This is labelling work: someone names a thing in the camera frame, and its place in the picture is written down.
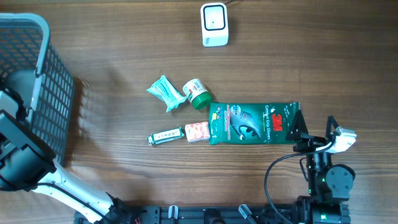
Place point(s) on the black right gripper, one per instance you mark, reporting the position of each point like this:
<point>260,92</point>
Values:
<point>310,142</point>

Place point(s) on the green 3M gloves packet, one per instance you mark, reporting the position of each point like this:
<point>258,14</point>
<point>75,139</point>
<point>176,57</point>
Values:
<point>251,123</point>

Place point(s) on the orange white small box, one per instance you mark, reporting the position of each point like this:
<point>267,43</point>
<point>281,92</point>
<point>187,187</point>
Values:
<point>197,132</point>

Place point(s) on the green cap white bottle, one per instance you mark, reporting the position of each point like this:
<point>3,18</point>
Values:
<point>197,94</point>

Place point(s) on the green white candy bar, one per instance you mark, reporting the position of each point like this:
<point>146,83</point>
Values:
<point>165,136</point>

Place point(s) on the teal white packet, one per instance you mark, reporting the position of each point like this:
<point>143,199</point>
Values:
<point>167,93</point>

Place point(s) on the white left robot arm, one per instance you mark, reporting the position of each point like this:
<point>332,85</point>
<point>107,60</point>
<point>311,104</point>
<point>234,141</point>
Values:
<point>29,164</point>

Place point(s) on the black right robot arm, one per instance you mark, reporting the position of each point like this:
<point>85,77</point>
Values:
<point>328,184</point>

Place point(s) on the white barcode scanner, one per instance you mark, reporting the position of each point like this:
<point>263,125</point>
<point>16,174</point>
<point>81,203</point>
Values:
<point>214,24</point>

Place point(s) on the grey plastic mesh basket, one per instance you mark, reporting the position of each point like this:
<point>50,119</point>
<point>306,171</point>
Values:
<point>31,66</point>

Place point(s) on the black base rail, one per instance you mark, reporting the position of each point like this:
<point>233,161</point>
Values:
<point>202,215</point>

